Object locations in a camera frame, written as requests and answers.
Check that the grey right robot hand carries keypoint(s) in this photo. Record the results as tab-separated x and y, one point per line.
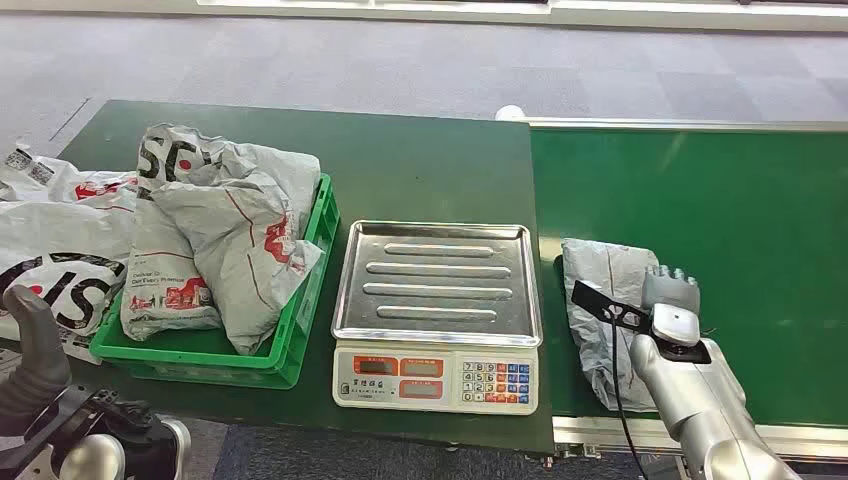
670	291

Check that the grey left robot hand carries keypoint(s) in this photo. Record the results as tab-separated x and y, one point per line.
36	338

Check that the small grey mailer package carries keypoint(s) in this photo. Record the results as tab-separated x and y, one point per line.
599	278

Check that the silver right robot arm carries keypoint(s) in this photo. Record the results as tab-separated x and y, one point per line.
702	404

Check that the grey mailer package black logo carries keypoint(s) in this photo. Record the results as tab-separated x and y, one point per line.
162	278

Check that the grey mailer package red stripe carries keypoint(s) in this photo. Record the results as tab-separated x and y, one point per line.
232	258

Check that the white electronic weighing scale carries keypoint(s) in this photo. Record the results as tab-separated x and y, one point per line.
437	291

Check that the green plastic basket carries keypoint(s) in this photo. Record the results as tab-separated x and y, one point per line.
291	331

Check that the bright green conveyor belt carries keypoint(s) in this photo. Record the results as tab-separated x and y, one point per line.
729	232

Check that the large white mailer black logo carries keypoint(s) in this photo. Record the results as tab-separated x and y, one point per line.
60	245

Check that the white mailer with barcode labels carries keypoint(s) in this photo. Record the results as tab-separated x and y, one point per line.
60	182

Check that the small white round object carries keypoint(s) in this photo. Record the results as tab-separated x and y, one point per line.
509	112

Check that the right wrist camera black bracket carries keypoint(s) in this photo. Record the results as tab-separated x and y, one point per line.
596	298

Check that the wrist camera black bracket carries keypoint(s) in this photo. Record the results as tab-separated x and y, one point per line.
596	298
73	409

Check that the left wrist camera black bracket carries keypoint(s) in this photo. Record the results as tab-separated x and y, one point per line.
73	409

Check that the aluminium conveyor frame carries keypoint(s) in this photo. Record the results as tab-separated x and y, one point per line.
596	434

